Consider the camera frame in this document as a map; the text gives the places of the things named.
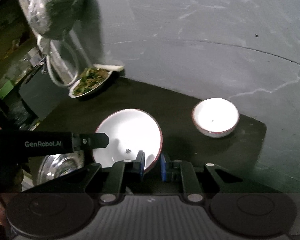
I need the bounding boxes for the dark grey cabinet box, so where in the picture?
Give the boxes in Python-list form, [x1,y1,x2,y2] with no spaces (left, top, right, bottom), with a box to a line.
[19,66,69,120]

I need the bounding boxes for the grey looped hose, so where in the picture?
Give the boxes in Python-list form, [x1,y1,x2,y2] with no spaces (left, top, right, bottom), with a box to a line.
[46,39,80,88]

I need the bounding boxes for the white ceramic bowl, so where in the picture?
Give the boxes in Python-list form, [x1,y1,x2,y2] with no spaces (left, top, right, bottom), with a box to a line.
[191,98,239,138]
[93,109,163,173]

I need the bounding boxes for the steel plate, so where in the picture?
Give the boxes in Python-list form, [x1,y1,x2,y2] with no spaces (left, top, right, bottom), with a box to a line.
[36,151,84,185]

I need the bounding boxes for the white plate of stir-fry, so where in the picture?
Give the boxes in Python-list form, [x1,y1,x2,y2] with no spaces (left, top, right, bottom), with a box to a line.
[68,67,113,99]

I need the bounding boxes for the green box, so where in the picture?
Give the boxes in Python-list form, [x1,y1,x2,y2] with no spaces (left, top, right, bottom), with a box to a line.
[0,80,15,99]

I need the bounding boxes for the plastic bag of greens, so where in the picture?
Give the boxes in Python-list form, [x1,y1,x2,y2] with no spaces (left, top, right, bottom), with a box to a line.
[13,0,90,41]

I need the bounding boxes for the person's hand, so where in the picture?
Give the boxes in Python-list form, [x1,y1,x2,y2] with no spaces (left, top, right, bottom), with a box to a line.
[0,206,9,227]

